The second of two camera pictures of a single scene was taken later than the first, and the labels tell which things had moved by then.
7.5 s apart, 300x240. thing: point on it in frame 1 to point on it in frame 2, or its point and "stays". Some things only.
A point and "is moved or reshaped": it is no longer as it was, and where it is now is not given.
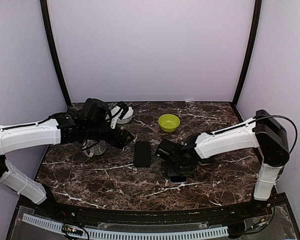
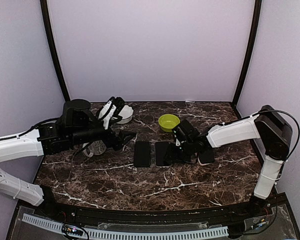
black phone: [178, 179] is moved or reshaped
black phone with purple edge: [178, 179] is moved or reshaped
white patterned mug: [98, 149] stays
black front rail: [103, 214] stays
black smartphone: [142, 153] stays
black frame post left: [53, 43] stays
